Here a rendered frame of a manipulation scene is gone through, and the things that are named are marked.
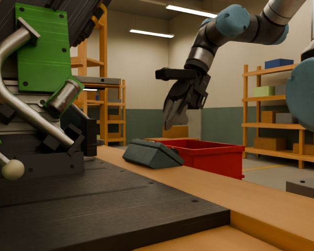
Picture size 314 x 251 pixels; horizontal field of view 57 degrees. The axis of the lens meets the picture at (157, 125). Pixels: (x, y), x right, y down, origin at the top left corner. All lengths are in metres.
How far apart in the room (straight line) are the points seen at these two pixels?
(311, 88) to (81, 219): 0.38
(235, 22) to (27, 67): 0.51
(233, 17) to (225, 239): 0.58
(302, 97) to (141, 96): 10.15
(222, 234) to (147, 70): 10.50
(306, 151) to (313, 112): 5.71
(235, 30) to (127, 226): 0.59
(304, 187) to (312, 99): 0.19
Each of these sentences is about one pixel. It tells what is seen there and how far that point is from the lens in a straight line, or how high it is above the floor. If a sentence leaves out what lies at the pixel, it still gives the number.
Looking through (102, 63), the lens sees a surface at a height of 1.64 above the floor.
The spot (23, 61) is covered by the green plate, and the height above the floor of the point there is 1.14.
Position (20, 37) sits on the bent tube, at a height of 1.18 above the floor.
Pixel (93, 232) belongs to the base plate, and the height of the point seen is 0.90.
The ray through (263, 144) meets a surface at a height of 0.38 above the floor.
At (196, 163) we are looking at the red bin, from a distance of 0.86.
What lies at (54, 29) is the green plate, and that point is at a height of 1.22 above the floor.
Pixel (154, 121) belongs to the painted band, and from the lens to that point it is 10.81.
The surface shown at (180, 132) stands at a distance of 7.40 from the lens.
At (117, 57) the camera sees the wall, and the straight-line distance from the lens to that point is 10.42.
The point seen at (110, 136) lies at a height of 0.34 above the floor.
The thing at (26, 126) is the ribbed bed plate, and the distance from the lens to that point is 0.68.
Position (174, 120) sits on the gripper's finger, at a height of 1.01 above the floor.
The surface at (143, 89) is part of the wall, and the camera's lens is 10.64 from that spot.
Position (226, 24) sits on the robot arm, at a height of 1.25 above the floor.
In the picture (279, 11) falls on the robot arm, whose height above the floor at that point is 1.28.
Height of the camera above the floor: 1.02
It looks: 2 degrees down
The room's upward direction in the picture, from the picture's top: straight up
